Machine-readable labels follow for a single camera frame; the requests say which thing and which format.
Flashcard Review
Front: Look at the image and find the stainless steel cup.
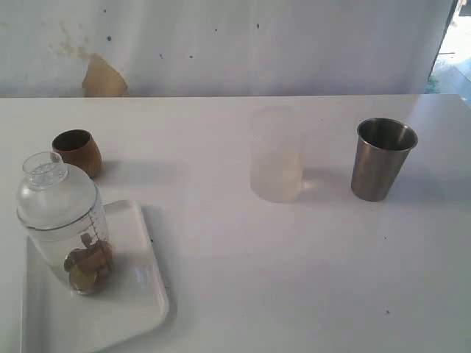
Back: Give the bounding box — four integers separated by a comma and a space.
351, 118, 418, 202

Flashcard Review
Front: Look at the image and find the brown wooden cup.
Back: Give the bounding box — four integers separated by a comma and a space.
52, 129, 102, 179

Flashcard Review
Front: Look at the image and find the clear plastic shaker cup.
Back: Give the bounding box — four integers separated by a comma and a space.
29, 204, 114, 295

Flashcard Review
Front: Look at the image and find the clear plastic shaker lid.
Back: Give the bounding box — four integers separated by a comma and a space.
16, 151, 98, 231

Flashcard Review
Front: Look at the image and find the translucent white plastic beaker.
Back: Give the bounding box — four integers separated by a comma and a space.
249, 106, 304, 202

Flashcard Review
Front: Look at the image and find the white rectangular tray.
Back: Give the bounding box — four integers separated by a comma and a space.
21, 200, 169, 352

